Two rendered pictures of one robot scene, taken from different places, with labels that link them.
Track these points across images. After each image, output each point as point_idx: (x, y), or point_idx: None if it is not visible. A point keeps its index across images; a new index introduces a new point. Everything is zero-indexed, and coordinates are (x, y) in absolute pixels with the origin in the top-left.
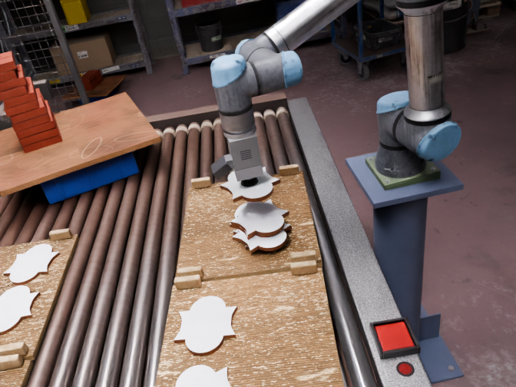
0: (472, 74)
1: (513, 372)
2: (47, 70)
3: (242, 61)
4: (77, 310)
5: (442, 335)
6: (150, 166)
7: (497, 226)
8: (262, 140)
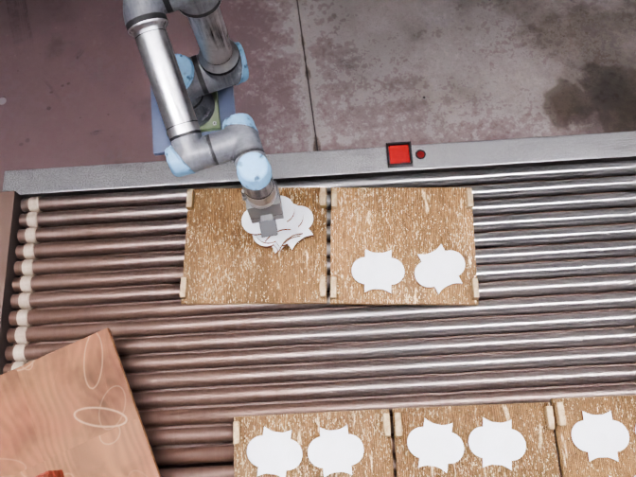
0: None
1: (275, 129)
2: None
3: (260, 153)
4: (340, 388)
5: None
6: None
7: (109, 77)
8: (102, 227)
